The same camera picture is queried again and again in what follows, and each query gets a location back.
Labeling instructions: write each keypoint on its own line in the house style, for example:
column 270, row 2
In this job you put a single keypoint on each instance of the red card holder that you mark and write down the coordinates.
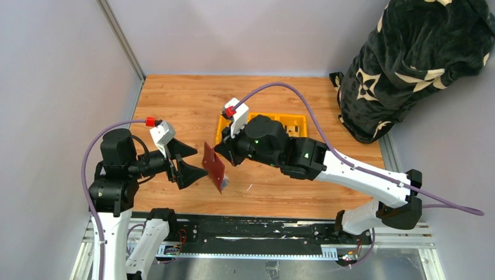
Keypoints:
column 215, row 167

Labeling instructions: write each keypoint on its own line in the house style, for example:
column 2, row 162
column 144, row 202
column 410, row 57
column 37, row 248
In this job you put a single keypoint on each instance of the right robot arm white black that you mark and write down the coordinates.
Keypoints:
column 266, row 141

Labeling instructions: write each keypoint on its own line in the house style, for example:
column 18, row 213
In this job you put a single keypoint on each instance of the aluminium frame post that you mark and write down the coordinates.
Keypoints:
column 111, row 19

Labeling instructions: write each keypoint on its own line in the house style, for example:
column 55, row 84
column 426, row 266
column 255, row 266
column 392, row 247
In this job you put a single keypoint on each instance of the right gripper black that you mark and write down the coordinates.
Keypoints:
column 227, row 149

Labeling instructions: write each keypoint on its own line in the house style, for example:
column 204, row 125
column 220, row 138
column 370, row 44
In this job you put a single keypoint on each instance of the right yellow bin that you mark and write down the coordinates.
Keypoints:
column 294, row 119

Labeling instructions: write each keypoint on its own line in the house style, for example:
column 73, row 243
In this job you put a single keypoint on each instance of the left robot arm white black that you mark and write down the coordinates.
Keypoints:
column 117, row 180

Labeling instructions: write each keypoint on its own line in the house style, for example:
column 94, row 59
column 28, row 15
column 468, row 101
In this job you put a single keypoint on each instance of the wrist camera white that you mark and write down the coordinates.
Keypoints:
column 161, row 135
column 237, row 116

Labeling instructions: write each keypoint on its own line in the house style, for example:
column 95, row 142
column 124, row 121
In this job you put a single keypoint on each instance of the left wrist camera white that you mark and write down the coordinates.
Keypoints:
column 161, row 135

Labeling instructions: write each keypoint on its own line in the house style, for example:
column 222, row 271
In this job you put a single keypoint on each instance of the gold cards stack in bin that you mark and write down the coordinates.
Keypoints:
column 292, row 130

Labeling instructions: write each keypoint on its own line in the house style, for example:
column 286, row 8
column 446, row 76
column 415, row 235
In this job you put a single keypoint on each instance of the black patterned blanket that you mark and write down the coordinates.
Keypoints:
column 417, row 49

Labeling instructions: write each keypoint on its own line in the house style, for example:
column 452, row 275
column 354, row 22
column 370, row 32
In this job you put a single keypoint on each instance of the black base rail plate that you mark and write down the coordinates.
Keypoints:
column 258, row 236

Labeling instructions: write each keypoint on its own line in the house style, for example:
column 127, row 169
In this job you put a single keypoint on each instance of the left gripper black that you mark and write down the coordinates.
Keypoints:
column 184, row 174

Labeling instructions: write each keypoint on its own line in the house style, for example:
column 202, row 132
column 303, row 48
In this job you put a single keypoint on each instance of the middle yellow bin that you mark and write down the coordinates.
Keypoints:
column 271, row 116

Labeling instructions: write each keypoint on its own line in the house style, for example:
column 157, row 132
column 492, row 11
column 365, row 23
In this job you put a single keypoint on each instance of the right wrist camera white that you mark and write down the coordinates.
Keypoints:
column 237, row 116

